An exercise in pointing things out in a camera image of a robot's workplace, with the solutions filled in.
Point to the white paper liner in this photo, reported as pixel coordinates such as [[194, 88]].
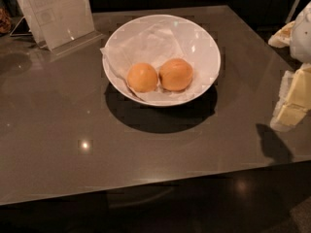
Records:
[[152, 46]]

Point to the white ceramic bowl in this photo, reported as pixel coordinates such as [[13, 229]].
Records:
[[207, 52]]

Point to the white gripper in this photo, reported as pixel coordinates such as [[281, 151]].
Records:
[[301, 38]]

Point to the clear acrylic sign holder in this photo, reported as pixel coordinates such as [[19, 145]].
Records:
[[60, 25]]

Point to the brown object at left edge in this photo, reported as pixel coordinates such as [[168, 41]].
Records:
[[5, 21]]

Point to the orange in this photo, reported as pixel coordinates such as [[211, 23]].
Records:
[[175, 74], [142, 77]]

